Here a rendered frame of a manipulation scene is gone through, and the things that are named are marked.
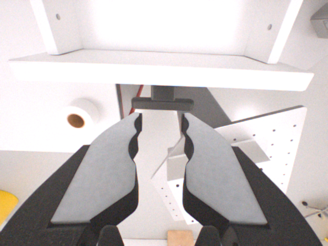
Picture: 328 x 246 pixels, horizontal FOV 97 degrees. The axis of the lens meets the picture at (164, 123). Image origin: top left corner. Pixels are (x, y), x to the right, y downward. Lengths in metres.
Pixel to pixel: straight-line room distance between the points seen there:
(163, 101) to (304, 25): 1.21
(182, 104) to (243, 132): 0.28
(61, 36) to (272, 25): 0.23
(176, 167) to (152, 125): 0.90
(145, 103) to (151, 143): 1.25
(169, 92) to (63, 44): 0.13
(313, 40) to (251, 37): 1.15
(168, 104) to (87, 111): 0.22
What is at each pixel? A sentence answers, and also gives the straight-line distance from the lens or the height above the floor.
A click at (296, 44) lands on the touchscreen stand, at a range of 1.33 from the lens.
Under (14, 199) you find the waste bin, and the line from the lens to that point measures 2.85.
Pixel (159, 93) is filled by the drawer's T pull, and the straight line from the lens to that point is 0.17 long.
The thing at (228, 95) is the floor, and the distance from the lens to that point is 1.26.
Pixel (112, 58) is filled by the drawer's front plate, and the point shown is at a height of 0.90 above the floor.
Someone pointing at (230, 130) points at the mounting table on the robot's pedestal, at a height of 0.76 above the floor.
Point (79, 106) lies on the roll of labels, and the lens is 0.35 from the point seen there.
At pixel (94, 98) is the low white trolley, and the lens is 0.37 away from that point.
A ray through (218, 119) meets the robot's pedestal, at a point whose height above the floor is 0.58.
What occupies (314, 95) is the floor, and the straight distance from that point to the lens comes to 1.65.
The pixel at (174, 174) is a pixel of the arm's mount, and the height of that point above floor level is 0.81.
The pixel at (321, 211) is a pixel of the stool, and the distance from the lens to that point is 3.10.
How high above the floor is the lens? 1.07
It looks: 57 degrees down
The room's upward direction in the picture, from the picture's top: 180 degrees clockwise
